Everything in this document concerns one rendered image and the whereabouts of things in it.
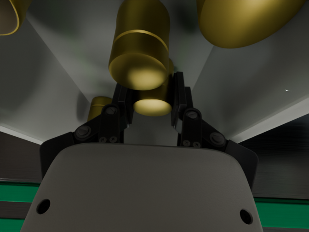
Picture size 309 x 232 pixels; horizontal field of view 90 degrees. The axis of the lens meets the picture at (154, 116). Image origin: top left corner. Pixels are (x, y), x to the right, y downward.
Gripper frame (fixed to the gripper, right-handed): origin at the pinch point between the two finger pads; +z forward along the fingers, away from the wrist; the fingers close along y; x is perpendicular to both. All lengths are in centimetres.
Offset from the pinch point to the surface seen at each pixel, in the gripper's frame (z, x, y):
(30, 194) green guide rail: -4.5, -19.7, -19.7
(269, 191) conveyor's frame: -4.9, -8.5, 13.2
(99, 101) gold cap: 4.0, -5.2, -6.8
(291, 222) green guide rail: -7.4, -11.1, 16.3
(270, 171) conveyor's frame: -2.9, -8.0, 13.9
